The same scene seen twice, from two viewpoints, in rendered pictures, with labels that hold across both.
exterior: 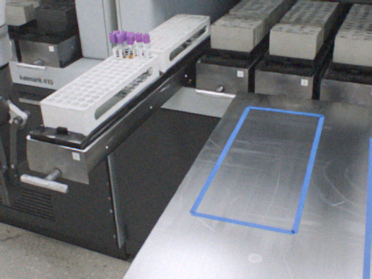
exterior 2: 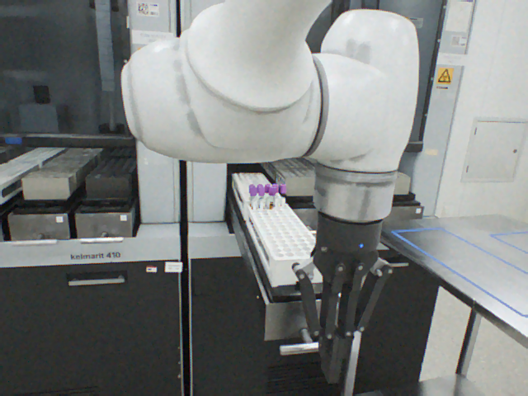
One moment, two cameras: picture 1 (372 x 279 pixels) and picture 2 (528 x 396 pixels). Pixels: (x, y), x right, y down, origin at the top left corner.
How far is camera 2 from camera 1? 76 cm
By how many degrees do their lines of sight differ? 35
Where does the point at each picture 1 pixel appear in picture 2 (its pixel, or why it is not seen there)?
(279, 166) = (490, 266)
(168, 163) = (250, 307)
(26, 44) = (87, 218)
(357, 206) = not seen: outside the picture
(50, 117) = (287, 273)
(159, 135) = (244, 283)
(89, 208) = (151, 382)
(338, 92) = (395, 215)
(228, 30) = (300, 180)
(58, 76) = (128, 246)
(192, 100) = not seen: hidden behind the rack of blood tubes
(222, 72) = (310, 214)
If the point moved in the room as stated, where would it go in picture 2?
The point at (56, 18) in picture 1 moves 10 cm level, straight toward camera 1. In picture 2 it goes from (115, 186) to (136, 194)
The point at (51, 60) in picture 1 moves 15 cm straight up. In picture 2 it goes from (121, 230) to (117, 174)
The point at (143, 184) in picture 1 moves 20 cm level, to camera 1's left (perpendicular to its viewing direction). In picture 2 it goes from (221, 335) to (158, 360)
